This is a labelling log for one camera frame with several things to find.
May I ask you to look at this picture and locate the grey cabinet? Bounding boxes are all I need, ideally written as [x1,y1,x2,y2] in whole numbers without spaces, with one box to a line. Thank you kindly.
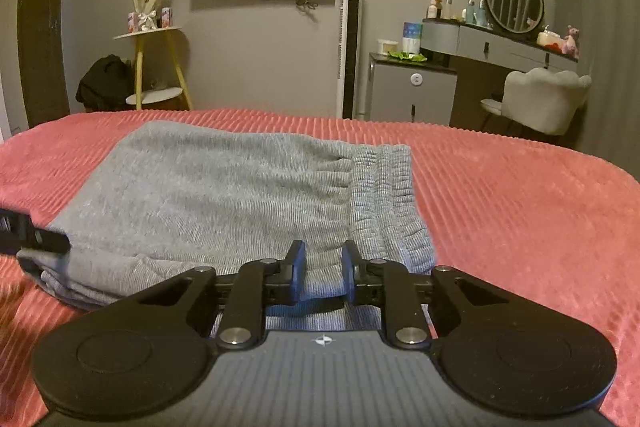
[368,52,459,126]

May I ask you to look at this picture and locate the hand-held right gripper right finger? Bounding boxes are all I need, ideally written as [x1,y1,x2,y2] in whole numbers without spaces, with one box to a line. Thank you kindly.
[339,239,503,351]

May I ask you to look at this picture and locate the grey pants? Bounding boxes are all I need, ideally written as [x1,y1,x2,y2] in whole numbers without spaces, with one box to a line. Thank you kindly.
[16,120,439,338]

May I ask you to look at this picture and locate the white jar with red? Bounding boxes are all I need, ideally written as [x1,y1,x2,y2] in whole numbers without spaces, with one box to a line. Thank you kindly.
[536,26,561,48]

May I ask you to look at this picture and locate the white tower fan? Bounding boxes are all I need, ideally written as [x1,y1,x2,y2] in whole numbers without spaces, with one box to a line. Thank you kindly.
[334,0,364,120]

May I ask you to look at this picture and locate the pink teddy bear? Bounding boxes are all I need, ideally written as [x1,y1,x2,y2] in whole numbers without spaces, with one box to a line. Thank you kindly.
[562,25,581,58]

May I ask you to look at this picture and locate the white shell-back chair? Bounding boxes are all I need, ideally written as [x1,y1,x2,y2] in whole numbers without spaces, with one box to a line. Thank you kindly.
[479,67,593,137]

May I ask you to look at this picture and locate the red ribbed blanket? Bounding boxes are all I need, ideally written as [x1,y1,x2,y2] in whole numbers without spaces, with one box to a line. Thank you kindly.
[0,107,640,427]

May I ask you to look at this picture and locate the yellow-legged side table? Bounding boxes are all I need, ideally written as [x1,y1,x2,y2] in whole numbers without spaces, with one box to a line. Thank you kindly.
[113,25,194,112]

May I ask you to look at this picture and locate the blue and white tissue pack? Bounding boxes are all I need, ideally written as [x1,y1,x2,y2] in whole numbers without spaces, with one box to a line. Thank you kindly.
[402,21,424,56]

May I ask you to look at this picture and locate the dark wooden door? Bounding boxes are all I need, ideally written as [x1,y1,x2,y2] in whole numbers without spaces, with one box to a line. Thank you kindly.
[17,0,71,128]

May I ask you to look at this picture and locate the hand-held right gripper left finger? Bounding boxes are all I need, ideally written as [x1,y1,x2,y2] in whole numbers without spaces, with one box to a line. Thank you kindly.
[134,239,307,351]

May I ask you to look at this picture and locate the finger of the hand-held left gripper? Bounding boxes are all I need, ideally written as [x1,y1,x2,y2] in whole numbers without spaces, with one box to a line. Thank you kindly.
[0,206,70,259]

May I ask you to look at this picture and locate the grey curtain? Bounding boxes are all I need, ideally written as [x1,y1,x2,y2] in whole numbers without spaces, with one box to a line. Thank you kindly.
[552,0,640,180]

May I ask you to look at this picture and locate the grey vanity desk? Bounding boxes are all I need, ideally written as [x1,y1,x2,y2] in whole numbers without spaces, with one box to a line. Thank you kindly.
[422,17,579,128]

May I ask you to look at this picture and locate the black bag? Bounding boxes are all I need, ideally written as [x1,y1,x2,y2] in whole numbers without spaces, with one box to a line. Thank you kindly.
[75,55,136,113]

